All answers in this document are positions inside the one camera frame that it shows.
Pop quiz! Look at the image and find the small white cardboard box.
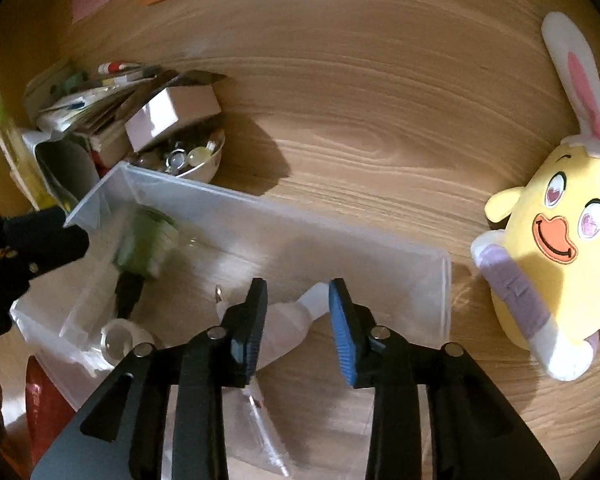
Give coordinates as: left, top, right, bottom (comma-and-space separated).
124, 85, 222, 153

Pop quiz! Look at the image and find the red package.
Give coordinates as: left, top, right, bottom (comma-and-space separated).
25, 355, 76, 456

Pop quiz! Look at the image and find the clear plastic bag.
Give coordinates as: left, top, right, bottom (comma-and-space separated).
220, 375, 301, 478

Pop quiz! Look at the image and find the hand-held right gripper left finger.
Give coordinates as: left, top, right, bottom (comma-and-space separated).
30, 278, 269, 480

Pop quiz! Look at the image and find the yellow chick plush toy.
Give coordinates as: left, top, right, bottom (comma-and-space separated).
470, 11, 600, 382

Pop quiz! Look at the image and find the white squeeze tube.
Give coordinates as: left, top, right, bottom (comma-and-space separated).
252, 282, 333, 371

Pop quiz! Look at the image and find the white bowl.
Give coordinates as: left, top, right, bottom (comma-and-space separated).
130, 127, 227, 184

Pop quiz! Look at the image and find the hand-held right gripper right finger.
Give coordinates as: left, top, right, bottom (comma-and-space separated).
328, 278, 561, 480

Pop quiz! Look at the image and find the pile of glass trinkets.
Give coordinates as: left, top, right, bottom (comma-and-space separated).
137, 132, 221, 176

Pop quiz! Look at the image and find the stack of paper packets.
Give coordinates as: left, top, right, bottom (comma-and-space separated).
22, 60, 228, 136

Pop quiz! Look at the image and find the green glass bottle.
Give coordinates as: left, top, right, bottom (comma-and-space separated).
111, 207, 181, 321

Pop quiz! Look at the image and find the yellow liquid bottle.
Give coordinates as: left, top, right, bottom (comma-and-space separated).
0, 87, 56, 211

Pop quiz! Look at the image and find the white tape roll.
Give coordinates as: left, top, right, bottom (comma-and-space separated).
99, 321, 153, 366

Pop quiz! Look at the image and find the clear plastic drawer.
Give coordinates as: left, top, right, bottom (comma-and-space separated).
10, 161, 453, 480

